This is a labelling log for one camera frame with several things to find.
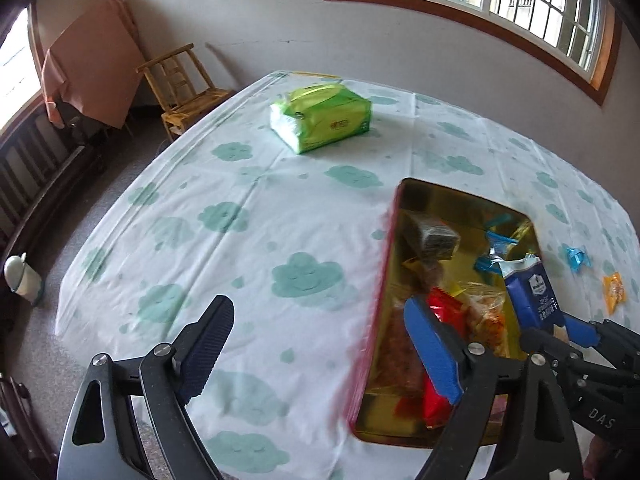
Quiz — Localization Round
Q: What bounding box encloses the blue soda cracker pack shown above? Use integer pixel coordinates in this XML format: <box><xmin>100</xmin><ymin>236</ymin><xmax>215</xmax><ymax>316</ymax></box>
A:
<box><xmin>499</xmin><ymin>254</ymin><xmax>568</xmax><ymax>341</ymax></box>

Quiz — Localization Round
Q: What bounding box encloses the orange snack packet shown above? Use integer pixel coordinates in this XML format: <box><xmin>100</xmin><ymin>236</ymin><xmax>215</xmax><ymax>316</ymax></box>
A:
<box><xmin>603</xmin><ymin>272</ymin><xmax>627</xmax><ymax>316</ymax></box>

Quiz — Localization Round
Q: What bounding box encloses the twisted dough snack bag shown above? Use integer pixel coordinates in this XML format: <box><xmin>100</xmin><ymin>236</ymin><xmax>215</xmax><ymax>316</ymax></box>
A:
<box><xmin>462</xmin><ymin>282</ymin><xmax>510</xmax><ymax>358</ymax></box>

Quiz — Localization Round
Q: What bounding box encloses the red snack packet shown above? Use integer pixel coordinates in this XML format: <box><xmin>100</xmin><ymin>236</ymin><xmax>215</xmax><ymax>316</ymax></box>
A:
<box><xmin>422</xmin><ymin>288</ymin><xmax>468</xmax><ymax>428</ymax></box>

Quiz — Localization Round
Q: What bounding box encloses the blue dark candy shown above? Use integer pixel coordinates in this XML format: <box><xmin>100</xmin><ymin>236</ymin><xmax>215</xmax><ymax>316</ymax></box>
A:
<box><xmin>474</xmin><ymin>231</ymin><xmax>518</xmax><ymax>275</ymax></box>

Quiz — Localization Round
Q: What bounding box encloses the clear orange snack bag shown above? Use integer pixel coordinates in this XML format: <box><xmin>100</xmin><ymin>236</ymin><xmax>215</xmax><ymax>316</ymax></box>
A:
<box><xmin>372</xmin><ymin>306</ymin><xmax>424</xmax><ymax>396</ymax></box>

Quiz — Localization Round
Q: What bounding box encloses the dark seaweed snack block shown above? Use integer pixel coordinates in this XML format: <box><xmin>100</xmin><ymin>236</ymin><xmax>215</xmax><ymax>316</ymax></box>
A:
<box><xmin>404</xmin><ymin>211</ymin><xmax>460</xmax><ymax>260</ymax></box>

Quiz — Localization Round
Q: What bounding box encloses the yellow small snack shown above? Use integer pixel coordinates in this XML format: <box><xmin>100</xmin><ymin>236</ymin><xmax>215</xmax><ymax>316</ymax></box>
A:
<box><xmin>402</xmin><ymin>258</ymin><xmax>462</xmax><ymax>297</ymax></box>

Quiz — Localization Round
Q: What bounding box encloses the gold toffee tin box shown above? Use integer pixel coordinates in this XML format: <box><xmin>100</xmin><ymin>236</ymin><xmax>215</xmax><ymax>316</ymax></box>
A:
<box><xmin>345</xmin><ymin>178</ymin><xmax>540</xmax><ymax>448</ymax></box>

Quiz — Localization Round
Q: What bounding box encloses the white trash bin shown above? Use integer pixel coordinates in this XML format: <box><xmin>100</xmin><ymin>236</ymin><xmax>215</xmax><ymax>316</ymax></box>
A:
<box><xmin>3</xmin><ymin>252</ymin><xmax>44</xmax><ymax>307</ymax></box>

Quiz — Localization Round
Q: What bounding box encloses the dark wooden bench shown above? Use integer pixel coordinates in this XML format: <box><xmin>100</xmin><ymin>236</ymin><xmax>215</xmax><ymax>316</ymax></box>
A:
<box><xmin>1</xmin><ymin>94</ymin><xmax>103</xmax><ymax>259</ymax></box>

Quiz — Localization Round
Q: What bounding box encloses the cloud print tablecloth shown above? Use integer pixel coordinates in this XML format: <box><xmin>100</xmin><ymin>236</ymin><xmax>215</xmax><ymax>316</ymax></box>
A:
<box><xmin>55</xmin><ymin>72</ymin><xmax>639</xmax><ymax>479</ymax></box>

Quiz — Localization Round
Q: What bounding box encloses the green tissue pack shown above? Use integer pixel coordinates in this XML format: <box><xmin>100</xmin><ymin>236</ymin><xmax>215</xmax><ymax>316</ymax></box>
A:
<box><xmin>269</xmin><ymin>84</ymin><xmax>372</xmax><ymax>155</ymax></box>

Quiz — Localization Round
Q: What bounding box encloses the wooden chair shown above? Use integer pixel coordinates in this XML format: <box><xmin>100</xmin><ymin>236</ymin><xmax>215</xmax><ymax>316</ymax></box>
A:
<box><xmin>137</xmin><ymin>44</ymin><xmax>235</xmax><ymax>142</ymax></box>

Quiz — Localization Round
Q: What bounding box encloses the pink cloth covered furniture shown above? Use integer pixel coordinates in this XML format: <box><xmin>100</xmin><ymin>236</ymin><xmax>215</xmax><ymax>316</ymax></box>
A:
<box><xmin>41</xmin><ymin>0</ymin><xmax>144</xmax><ymax>129</ymax></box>

